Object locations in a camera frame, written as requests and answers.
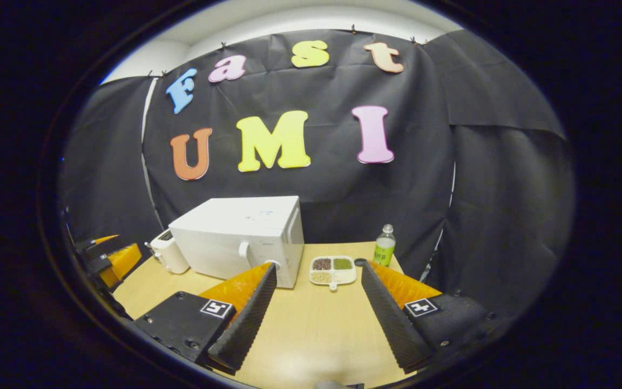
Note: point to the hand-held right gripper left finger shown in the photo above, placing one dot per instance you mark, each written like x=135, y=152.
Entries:
x=251, y=319

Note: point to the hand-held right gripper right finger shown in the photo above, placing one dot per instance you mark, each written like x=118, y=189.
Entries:
x=392, y=324

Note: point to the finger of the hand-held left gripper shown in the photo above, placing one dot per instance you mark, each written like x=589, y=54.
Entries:
x=87, y=246
x=124, y=259

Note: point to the white microwave oven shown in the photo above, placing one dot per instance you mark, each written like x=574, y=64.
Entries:
x=235, y=232

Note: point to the white toaster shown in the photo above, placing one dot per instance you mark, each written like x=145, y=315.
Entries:
x=169, y=254

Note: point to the white divided tray with grains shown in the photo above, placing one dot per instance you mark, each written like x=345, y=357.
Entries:
x=343, y=275

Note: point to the small black round lid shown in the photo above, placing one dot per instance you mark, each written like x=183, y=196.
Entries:
x=360, y=262

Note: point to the green label drink bottle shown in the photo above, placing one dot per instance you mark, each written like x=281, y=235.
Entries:
x=384, y=248

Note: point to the black backdrop cloth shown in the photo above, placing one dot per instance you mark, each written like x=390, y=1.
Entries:
x=332, y=189

